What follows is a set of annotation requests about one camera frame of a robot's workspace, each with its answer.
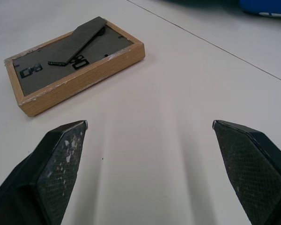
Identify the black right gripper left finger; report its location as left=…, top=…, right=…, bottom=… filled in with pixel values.
left=0, top=120, right=89, bottom=225

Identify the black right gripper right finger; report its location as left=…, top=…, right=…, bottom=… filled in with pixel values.
left=212, top=120, right=281, bottom=225

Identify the blue object with white print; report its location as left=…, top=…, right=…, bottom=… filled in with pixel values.
left=239, top=0, right=281, bottom=19

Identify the wooden picture frame face down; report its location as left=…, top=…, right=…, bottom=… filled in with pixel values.
left=4, top=16, right=146, bottom=118

